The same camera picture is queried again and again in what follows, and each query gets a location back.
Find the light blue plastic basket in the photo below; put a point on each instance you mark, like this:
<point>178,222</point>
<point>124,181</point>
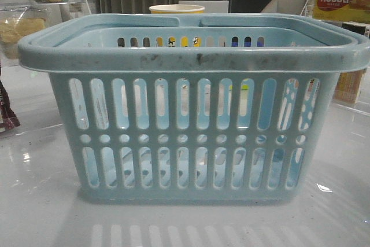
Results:
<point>208,108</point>

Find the yellow paper cup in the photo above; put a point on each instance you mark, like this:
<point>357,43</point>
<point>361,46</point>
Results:
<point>176,9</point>

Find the beige chair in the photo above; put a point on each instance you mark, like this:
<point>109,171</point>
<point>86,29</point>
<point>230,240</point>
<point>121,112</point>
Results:
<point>295,7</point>

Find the orange carton box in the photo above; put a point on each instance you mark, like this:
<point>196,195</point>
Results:
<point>348,86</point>

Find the dark red snack packet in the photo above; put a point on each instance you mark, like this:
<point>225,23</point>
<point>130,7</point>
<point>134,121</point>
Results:
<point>9,119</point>

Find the dark box under nabati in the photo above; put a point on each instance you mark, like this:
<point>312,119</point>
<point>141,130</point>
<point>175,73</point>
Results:
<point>360,28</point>

